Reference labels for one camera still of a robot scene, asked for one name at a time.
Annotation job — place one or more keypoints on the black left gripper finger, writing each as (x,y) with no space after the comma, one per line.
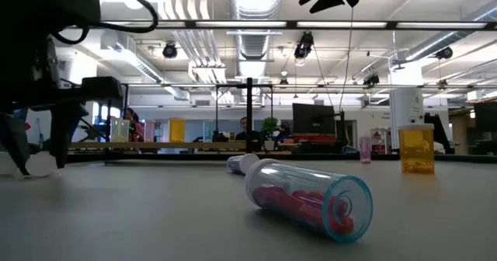
(64,133)
(13,140)

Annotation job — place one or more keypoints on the person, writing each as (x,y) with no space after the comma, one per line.
(244,127)
(134,125)

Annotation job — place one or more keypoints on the black overhead camera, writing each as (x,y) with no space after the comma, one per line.
(304,45)

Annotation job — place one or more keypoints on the orange pill bottle white cap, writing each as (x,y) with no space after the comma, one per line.
(177,130)
(416,148)

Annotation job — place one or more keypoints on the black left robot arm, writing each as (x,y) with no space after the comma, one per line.
(39,20)

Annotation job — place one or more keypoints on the silver ventilation duct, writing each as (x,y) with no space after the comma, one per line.
(254,20)

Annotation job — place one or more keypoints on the black metal shelf frame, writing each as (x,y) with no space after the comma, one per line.
(249,117)

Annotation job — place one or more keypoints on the black ceiling spotlight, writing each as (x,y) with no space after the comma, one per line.
(443,53)
(371,79)
(169,50)

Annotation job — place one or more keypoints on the red storage bins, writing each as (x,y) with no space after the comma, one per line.
(318,138)

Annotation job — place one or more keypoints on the teal pill bottle red pills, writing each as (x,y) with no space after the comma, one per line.
(295,191)

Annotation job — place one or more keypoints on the grey table mat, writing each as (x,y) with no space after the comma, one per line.
(155,222)

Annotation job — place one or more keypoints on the pink pill bottle white cap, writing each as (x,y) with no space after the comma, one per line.
(365,150)
(150,131)
(40,164)

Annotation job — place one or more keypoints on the black screen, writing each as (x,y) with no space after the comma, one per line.
(485,127)

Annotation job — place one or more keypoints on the small potted plant white pot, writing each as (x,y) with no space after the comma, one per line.
(270,125)

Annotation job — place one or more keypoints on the large black monitor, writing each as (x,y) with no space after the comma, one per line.
(313,119)

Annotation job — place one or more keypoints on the blue pill bottle red pills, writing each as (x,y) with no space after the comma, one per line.
(248,164)

